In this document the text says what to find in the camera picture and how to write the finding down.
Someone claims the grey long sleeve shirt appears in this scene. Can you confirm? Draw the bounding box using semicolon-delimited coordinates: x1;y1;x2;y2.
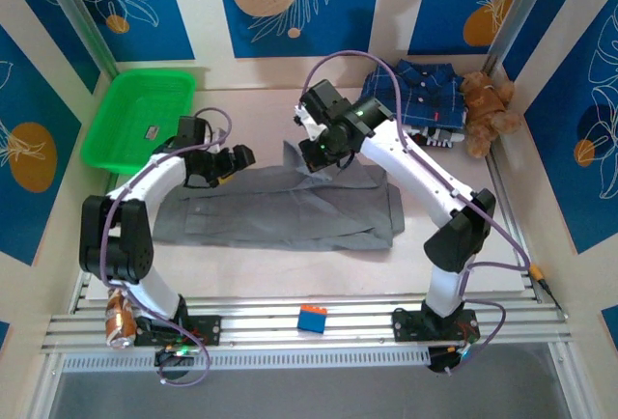
153;138;405;252

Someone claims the blue plaid folded shirt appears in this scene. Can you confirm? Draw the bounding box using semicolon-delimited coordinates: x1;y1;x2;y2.
361;59;468;129

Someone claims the black white print folded shirt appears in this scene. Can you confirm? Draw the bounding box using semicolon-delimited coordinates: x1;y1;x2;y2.
409;124;465;149

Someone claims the green plastic basket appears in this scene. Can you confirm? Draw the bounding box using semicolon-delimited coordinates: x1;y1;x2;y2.
80;70;197;177

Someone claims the brown teddy bear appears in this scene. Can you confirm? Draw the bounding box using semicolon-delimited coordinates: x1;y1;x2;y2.
458;70;522;157

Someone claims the blue orange toy brick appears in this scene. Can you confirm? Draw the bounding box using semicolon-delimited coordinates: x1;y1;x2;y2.
296;305;328;336

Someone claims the black controller board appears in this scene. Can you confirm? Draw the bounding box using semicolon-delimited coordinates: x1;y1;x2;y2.
154;347;195;372
428;346;472;375

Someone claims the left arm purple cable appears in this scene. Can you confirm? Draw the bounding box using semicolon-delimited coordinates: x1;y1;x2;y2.
98;107;233;387

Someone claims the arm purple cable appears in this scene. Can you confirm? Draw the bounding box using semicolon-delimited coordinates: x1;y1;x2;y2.
298;49;532;376
98;107;233;387

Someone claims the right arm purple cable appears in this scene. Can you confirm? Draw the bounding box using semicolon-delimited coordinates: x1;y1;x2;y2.
298;49;532;376

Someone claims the aluminium rail frame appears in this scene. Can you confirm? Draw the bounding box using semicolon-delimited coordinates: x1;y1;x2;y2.
41;293;571;355

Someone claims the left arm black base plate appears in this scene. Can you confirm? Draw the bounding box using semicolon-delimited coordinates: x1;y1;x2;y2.
134;315;222;347

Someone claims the aluminium side rail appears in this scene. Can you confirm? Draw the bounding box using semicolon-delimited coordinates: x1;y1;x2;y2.
485;153;532;265

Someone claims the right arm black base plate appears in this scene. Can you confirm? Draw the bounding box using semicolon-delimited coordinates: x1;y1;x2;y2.
390;306;482;344

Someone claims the white slotted cable duct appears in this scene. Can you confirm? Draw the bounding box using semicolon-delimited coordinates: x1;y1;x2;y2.
61;347;431;373

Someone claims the aluminium corner post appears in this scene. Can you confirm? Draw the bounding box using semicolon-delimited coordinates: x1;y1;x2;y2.
482;0;556;75
36;0;120;80

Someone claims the orange handled screwdriver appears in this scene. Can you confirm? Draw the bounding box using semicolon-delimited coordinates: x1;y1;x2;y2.
525;263;564;315

